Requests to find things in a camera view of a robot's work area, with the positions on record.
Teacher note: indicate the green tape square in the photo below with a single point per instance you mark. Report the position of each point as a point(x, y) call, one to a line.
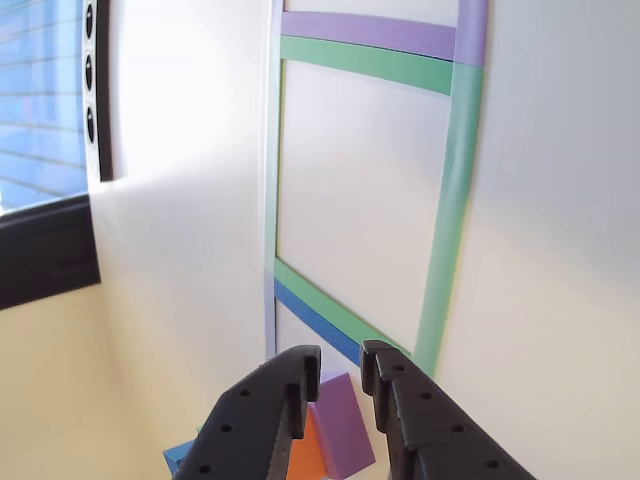
point(457, 175)

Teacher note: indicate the small blue cube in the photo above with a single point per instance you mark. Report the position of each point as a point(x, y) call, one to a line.
point(177, 455)

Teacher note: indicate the orange block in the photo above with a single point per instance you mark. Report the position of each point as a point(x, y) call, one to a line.
point(305, 460)

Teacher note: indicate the black window ledge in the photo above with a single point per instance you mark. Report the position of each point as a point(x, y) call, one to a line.
point(45, 250)

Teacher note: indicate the purple tape square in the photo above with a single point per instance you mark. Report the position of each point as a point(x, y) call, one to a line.
point(375, 30)

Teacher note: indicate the purple block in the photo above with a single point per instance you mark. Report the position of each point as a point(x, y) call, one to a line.
point(345, 425)

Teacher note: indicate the black and white device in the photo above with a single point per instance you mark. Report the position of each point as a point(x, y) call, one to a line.
point(97, 100)

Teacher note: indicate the blue tape square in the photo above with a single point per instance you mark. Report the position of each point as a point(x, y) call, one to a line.
point(310, 315)

